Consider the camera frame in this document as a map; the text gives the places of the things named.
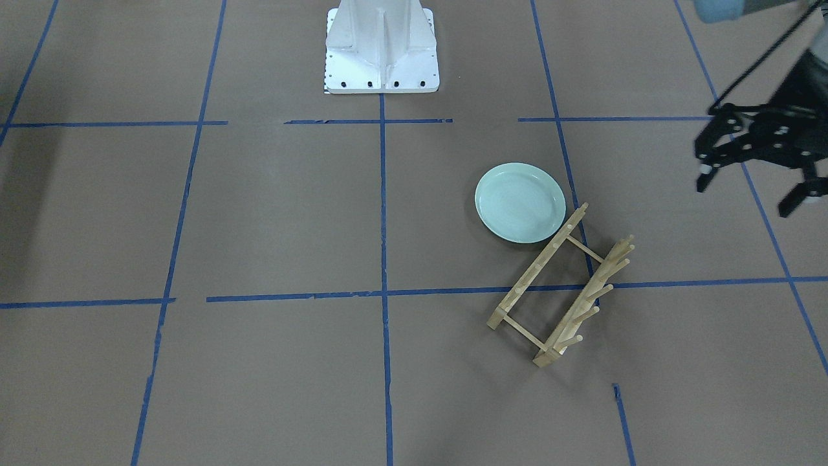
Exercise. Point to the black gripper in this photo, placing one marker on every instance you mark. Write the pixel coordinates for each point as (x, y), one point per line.
(804, 90)

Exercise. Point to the light green plate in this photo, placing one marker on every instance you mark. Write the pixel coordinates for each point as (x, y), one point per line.
(520, 203)

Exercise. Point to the white pedestal column base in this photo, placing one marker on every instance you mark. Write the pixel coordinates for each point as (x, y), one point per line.
(375, 47)

